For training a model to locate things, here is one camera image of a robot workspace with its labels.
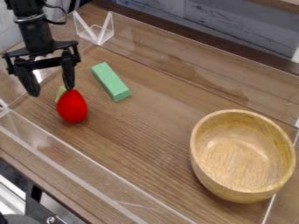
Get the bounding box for clear acrylic corner bracket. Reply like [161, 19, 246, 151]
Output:
[72, 11, 114, 46]

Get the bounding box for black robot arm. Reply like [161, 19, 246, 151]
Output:
[1, 0, 80, 97]

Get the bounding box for clear acrylic table enclosure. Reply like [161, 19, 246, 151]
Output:
[0, 6, 299, 224]

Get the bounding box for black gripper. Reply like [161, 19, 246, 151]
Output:
[1, 41, 80, 97]

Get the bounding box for green rectangular block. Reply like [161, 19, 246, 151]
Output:
[90, 62, 130, 102]

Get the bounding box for wooden bowl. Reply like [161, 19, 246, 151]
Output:
[189, 109, 296, 204]

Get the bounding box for black table clamp bracket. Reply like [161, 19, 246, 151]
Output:
[23, 185, 66, 224]

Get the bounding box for red plush strawberry toy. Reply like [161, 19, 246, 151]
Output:
[54, 86, 88, 123]

